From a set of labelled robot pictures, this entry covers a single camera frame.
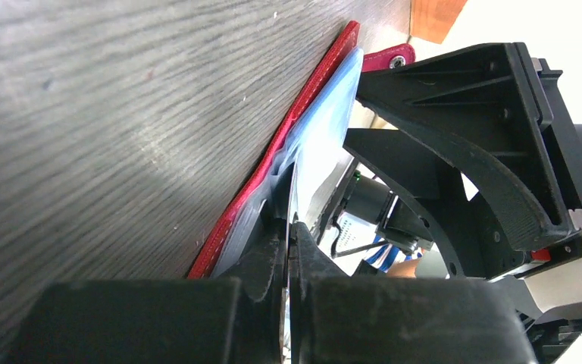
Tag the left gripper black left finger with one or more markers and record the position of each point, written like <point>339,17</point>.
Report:
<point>233,318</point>

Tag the orange compartment organizer tray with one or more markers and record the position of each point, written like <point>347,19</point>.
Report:
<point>431,20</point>

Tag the red card holder wallet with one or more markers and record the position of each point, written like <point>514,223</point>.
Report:
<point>322,108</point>

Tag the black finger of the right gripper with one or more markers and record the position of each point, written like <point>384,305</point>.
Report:
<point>496,114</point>
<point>430,187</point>

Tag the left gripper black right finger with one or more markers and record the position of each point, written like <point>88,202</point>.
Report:
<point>336,318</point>

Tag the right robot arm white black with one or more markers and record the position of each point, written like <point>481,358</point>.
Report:
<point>372,200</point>

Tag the dark grey credit card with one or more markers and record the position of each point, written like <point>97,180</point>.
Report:
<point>286,333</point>

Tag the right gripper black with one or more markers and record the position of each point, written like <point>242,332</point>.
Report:
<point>577,261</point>

